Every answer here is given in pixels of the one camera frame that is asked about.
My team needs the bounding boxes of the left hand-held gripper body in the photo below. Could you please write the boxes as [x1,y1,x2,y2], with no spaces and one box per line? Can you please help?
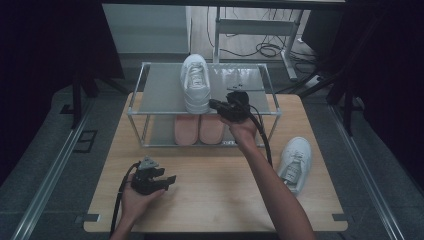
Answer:
[130,155,168,196]

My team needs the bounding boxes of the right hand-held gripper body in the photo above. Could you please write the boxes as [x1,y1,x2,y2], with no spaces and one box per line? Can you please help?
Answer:
[218,83,265,123]

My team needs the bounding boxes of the pink slipper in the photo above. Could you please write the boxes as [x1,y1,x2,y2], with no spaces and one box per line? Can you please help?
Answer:
[173,114,201,147]
[198,114,226,146]

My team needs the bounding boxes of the white sneaker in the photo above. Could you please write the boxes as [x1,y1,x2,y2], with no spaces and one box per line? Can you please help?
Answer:
[277,136,314,197]
[179,53,212,115]

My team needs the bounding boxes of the grey metal shoe rack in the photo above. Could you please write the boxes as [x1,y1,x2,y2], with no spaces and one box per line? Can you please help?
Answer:
[126,61,283,149]

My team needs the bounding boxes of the person's left hand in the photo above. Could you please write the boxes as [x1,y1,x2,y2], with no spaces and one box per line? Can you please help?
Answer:
[120,173,167,224]

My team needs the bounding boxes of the person's right hand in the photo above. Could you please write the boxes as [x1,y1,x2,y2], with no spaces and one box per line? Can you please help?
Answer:
[219,114,259,148]

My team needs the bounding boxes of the white power strip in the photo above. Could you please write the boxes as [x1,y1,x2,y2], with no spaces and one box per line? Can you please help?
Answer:
[304,75,325,89]

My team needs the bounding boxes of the white cabinet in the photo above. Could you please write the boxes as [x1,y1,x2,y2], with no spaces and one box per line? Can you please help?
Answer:
[101,3,193,55]

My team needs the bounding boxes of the black stand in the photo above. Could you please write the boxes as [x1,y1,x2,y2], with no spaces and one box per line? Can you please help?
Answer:
[69,64,130,130]
[276,56,366,137]

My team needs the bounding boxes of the dark box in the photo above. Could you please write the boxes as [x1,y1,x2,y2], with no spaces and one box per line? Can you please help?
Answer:
[301,9,348,58]

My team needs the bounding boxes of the dark curtain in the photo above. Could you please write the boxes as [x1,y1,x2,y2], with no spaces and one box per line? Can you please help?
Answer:
[0,0,125,186]
[333,0,424,189]

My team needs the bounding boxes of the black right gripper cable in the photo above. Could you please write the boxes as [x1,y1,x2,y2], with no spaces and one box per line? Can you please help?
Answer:
[247,104,274,168]

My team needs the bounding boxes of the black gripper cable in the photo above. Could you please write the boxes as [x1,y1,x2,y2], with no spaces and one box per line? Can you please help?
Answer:
[247,104,274,168]
[109,161,142,237]

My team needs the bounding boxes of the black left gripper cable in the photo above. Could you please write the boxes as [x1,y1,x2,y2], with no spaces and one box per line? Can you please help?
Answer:
[109,161,142,237]

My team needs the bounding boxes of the black floor cables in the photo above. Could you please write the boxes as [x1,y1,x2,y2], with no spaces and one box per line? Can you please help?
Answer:
[205,6,318,67]

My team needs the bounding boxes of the white desk frame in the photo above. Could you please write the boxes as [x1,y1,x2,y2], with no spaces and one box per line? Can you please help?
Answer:
[212,6,300,82]

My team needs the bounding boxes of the aluminium floor rail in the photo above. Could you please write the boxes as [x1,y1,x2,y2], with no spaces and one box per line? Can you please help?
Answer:
[10,99,97,240]
[327,103,407,240]

